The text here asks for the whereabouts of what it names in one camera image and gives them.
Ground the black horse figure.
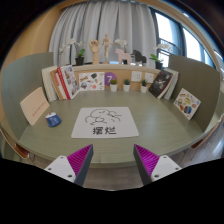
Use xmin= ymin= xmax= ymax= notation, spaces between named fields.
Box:
xmin=131 ymin=49 xmax=148 ymax=65

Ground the wooden artist mannequin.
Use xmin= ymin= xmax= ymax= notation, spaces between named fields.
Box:
xmin=101 ymin=33 xmax=114 ymax=65

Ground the white orchid in dark pot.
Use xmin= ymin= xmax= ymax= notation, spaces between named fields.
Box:
xmin=148 ymin=42 xmax=174 ymax=70

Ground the small plant in white pot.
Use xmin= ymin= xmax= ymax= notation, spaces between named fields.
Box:
xmin=109 ymin=78 xmax=119 ymax=93
xmin=122 ymin=78 xmax=131 ymax=93
xmin=140 ymin=79 xmax=149 ymax=94

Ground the white orchid in black pot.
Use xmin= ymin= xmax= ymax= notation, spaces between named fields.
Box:
xmin=59 ymin=38 xmax=86 ymax=66

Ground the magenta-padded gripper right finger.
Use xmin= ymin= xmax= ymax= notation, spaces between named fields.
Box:
xmin=133 ymin=143 xmax=183 ymax=186

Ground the wooden hand model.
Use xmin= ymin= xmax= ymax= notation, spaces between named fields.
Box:
xmin=88 ymin=38 xmax=101 ymax=65

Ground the photo-cover book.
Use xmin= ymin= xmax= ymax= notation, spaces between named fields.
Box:
xmin=59 ymin=64 xmax=80 ymax=100

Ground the white card with stickers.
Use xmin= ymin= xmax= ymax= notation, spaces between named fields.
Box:
xmin=78 ymin=71 xmax=106 ymax=92

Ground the black-cover book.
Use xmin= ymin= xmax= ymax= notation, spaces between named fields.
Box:
xmin=148 ymin=69 xmax=174 ymax=99

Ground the tall red-spined book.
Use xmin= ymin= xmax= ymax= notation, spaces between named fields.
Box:
xmin=56 ymin=67 xmax=72 ymax=100

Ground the purple round number sign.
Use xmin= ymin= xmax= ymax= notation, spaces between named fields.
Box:
xmin=104 ymin=71 xmax=118 ymax=88

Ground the beige booklet with red text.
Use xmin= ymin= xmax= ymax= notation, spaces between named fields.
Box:
xmin=19 ymin=86 xmax=51 ymax=126

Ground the white cartoon-print mouse pad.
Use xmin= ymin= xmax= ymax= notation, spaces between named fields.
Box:
xmin=70 ymin=106 xmax=140 ymax=139

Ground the brown wooden chair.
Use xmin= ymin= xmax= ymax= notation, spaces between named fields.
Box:
xmin=0 ymin=128 xmax=31 ymax=161
xmin=189 ymin=114 xmax=224 ymax=151

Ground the grey curtain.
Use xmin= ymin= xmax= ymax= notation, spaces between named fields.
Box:
xmin=48 ymin=0 xmax=158 ymax=68

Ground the blue and white computer mouse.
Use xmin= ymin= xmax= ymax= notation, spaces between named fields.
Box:
xmin=45 ymin=112 xmax=62 ymax=128

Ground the brown kraft-cover book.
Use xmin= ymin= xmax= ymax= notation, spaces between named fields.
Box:
xmin=49 ymin=69 xmax=66 ymax=101

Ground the wooden desk back shelf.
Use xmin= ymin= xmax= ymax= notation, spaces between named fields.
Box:
xmin=41 ymin=63 xmax=171 ymax=92

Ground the thick white book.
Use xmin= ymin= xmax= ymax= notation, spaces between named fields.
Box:
xmin=41 ymin=65 xmax=59 ymax=103

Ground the white orchid behind pink horse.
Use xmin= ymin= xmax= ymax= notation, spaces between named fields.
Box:
xmin=114 ymin=38 xmax=129 ymax=54

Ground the thin white red-spined book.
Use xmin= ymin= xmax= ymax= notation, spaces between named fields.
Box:
xmin=54 ymin=72 xmax=67 ymax=100

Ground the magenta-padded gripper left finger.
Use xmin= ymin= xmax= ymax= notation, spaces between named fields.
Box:
xmin=44 ymin=143 xmax=95 ymax=187

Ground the colourful sticker sheet card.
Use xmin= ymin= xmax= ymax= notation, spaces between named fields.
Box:
xmin=173 ymin=87 xmax=202 ymax=121

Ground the window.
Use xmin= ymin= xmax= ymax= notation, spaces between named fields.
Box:
xmin=154 ymin=11 xmax=214 ymax=68

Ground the pink horse figure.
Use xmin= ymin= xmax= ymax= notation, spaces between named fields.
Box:
xmin=115 ymin=48 xmax=132 ymax=65

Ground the green desk partition panel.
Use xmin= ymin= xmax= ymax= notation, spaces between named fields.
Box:
xmin=168 ymin=54 xmax=221 ymax=133
xmin=0 ymin=52 xmax=54 ymax=141

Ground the white wall socket plate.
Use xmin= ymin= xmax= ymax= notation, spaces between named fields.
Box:
xmin=130 ymin=70 xmax=143 ymax=83
xmin=144 ymin=72 xmax=155 ymax=84

